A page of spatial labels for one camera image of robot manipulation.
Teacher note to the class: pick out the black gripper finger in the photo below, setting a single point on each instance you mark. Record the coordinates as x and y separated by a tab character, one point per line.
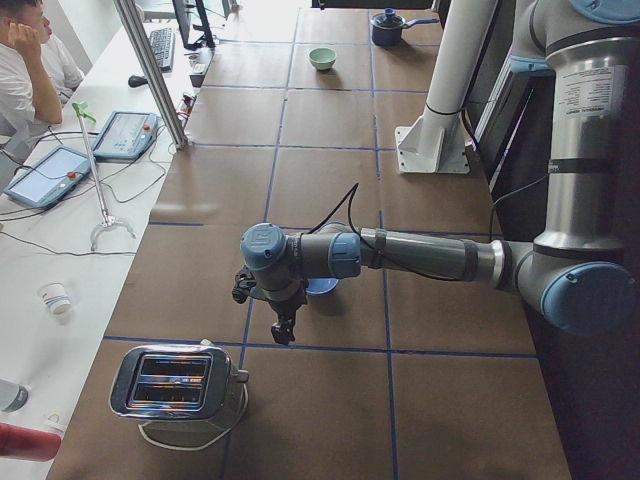
282	330

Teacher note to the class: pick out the blue bowl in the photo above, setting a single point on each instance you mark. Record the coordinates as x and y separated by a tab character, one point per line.
321	286

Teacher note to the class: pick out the green bowl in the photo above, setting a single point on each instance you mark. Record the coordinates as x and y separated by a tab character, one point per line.
322	58

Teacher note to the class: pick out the silver toaster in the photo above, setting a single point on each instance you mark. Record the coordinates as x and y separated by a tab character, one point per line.
180	387

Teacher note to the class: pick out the far teach pendant tablet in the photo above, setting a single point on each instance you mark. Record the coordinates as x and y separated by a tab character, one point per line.
125	137

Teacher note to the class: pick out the teach pendant tablet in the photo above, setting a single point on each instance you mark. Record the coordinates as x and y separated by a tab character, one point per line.
49	180
125	137

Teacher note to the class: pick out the white paper cup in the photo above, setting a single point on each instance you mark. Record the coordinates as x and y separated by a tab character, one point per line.
55	298

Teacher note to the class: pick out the black computer mouse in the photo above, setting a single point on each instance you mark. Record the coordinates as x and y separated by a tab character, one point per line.
135	81

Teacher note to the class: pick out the black computer monitor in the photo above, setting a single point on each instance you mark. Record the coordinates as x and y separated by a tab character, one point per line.
193	24

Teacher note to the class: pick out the near teach pendant tablet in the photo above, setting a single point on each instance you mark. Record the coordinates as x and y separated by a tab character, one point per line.
49	180

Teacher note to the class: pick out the reacher grabber tool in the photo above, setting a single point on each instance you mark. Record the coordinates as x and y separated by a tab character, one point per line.
108	221

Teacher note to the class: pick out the black keyboard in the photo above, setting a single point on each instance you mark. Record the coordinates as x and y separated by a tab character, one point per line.
162	43

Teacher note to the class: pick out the blue saucepan with lid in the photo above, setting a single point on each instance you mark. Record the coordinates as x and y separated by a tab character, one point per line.
387	27

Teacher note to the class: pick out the red bottle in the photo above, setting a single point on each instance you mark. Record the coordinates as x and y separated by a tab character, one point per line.
28	444

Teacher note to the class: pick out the seated person in white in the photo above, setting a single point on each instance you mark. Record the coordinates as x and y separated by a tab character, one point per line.
38	76

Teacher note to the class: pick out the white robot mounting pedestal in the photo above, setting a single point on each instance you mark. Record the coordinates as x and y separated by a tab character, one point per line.
434	143

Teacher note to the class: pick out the aluminium frame post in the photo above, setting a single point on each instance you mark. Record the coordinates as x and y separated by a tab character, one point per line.
135	30

